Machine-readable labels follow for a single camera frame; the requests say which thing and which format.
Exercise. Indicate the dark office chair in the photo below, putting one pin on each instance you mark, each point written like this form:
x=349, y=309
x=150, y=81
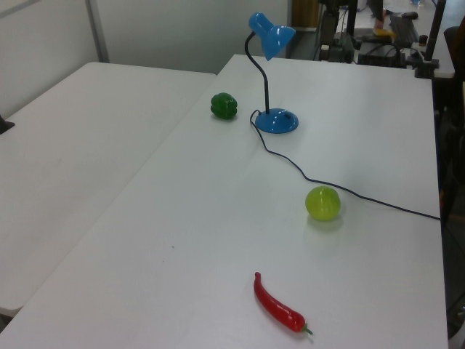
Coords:
x=456, y=65

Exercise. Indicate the blue desk lamp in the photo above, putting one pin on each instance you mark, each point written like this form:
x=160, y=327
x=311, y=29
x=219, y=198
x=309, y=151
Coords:
x=276, y=123

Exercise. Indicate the black mounting pole with clamp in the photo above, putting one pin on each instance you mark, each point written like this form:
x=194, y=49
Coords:
x=430, y=54

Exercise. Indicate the white side table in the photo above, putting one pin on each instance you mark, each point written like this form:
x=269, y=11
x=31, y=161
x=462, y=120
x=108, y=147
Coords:
x=72, y=145

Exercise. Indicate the red chili pepper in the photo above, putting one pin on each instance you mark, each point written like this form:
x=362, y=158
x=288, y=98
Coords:
x=279, y=309

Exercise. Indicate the black computer mouse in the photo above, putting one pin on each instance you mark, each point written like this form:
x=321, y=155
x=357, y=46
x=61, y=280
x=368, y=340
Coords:
x=409, y=15

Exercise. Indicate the black equipment box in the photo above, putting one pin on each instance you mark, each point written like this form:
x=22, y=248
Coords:
x=381, y=56

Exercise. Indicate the black stand pole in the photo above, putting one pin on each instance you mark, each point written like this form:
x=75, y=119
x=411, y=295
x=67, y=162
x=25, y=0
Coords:
x=351, y=16

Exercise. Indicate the yellow-green round fruit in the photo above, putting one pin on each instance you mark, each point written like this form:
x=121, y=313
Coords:
x=322, y=203

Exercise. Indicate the black computer keyboard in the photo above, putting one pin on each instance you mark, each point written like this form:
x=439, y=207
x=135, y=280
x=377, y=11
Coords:
x=404, y=29

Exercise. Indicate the green bell pepper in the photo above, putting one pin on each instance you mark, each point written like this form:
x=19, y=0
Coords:
x=223, y=106

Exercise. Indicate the yellow flat object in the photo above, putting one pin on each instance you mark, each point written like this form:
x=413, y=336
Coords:
x=384, y=32

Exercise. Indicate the dark green device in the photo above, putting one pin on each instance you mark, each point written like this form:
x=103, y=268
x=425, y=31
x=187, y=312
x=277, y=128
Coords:
x=345, y=45

